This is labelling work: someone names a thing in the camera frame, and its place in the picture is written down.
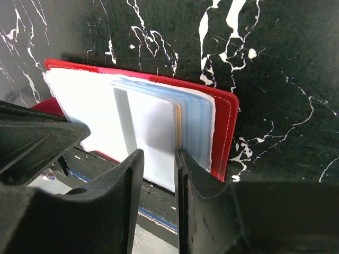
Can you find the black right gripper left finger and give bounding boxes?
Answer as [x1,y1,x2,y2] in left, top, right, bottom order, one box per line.
[1,149,144,253]

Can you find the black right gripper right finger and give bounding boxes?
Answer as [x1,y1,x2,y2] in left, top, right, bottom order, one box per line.
[175,149,338,253]

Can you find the white VIP chip card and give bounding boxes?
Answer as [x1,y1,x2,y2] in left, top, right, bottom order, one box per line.
[113,88,176,192]

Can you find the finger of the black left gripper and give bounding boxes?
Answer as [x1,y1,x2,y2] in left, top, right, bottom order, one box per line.
[1,101,67,122]
[1,120,90,185]

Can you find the gold magnetic stripe card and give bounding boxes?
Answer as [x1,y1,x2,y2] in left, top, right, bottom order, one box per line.
[175,104,182,149]

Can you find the red leather card holder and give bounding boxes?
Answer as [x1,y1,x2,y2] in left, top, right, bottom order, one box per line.
[35,59,239,191]

